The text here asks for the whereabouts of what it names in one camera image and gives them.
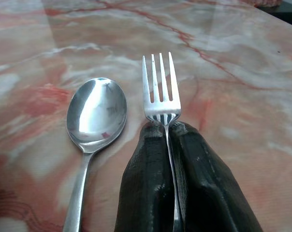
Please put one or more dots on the silver metal fork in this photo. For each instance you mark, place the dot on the silver metal fork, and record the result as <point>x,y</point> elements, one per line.
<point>160,108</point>

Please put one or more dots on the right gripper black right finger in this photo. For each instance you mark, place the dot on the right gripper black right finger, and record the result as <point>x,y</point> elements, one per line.
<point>206,193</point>

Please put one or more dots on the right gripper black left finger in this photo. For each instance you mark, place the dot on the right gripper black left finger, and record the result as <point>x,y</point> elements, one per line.
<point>146,181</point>

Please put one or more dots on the silver metal spoon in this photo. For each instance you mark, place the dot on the silver metal spoon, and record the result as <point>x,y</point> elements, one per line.
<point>97,111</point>

